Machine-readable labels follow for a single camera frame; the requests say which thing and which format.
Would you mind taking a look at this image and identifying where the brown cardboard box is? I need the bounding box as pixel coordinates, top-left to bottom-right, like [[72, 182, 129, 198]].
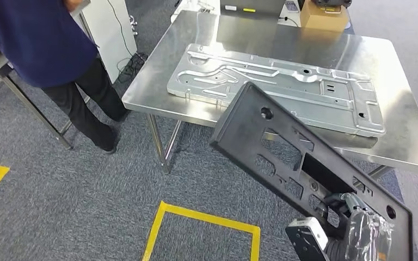
[[299, 0, 351, 33]]

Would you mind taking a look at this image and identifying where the person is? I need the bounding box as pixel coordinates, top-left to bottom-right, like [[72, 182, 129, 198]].
[[0, 0, 131, 155]]

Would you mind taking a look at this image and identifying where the black item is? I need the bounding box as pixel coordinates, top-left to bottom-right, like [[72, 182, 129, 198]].
[[310, 0, 353, 9]]

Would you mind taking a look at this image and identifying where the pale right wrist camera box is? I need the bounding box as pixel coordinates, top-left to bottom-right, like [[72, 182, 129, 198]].
[[285, 216, 331, 261]]

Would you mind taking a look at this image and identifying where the white desktop device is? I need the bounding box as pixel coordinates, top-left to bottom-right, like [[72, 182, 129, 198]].
[[276, 0, 303, 28]]

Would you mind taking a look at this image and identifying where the thin black cabinet cable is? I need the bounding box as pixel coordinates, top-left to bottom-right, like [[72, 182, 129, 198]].
[[106, 0, 129, 60]]

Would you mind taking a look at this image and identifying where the black plastic plate frame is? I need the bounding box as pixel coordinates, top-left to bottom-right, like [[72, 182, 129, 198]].
[[208, 82, 414, 261]]

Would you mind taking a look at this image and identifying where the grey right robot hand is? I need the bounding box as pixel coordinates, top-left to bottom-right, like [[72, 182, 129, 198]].
[[318, 192, 396, 261]]

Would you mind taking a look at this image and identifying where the black floor cable bundle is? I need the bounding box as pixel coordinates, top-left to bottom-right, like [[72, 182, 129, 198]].
[[116, 51, 149, 84]]

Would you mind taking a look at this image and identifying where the stainless steel workbench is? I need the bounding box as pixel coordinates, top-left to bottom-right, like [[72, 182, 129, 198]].
[[121, 9, 418, 181]]

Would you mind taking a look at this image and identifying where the stamped sheet metal panel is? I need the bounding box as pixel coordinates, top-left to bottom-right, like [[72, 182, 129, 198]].
[[166, 43, 387, 139]]

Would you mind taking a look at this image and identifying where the white table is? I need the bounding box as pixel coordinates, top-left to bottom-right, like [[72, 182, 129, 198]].
[[170, 0, 221, 23]]

